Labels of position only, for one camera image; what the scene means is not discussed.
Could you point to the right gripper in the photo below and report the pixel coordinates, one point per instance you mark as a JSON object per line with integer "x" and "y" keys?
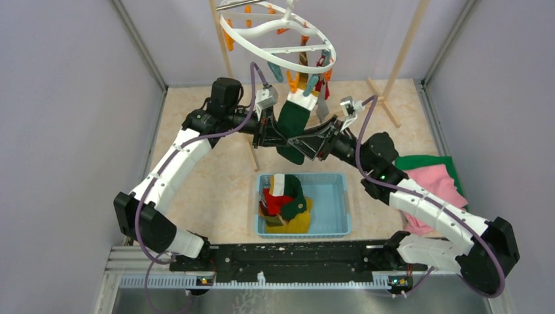
{"x": 320, "y": 146}

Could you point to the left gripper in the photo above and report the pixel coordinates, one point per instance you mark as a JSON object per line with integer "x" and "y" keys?
{"x": 268, "y": 131}

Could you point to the dark green sock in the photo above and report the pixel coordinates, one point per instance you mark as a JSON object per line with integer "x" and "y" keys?
{"x": 292, "y": 120}
{"x": 288, "y": 185}

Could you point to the red striped sock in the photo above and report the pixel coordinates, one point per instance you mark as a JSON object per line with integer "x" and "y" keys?
{"x": 323, "y": 78}

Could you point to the light blue plastic basket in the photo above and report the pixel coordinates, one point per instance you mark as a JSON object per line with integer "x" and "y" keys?
{"x": 330, "y": 215}

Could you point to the yellow sock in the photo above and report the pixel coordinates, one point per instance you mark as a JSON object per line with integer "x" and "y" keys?
{"x": 298, "y": 225}

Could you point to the white round sock hanger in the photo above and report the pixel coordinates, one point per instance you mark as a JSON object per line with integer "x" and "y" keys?
{"x": 272, "y": 32}

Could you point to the light grey sock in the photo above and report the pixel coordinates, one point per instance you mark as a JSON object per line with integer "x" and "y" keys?
{"x": 322, "y": 110}

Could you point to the olive striped sock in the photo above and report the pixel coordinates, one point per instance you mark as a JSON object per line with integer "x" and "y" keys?
{"x": 271, "y": 220}

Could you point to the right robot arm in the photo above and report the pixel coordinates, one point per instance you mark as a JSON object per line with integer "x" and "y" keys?
{"x": 481, "y": 251}

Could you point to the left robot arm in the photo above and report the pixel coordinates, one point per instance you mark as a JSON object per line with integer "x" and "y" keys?
{"x": 141, "y": 213}

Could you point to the orange clothes peg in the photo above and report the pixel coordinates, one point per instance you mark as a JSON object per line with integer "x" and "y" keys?
{"x": 292, "y": 80}

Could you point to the green cloth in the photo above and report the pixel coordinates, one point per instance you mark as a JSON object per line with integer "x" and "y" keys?
{"x": 416, "y": 161}

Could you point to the pink cloth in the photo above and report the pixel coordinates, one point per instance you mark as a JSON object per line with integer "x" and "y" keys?
{"x": 435, "y": 179}

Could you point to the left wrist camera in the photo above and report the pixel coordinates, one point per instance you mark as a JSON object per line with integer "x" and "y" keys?
{"x": 266, "y": 97}

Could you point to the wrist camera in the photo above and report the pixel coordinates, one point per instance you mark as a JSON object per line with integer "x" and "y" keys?
{"x": 266, "y": 97}
{"x": 350, "y": 107}

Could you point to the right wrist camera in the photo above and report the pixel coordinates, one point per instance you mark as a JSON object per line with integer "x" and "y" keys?
{"x": 350, "y": 107}

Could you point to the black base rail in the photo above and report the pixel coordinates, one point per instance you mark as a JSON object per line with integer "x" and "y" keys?
{"x": 299, "y": 262}

